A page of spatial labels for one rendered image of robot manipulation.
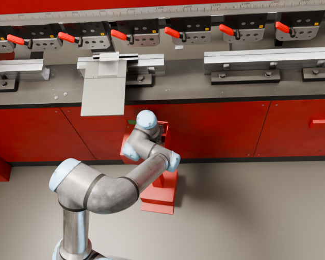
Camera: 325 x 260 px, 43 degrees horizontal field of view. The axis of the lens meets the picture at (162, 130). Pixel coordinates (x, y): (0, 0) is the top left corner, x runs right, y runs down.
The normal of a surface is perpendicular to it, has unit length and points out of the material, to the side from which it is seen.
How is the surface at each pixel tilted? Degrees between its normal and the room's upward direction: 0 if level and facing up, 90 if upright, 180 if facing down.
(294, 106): 90
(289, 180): 0
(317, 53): 0
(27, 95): 0
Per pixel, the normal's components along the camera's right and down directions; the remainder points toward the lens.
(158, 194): -0.09, -0.40
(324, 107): -0.01, 0.91
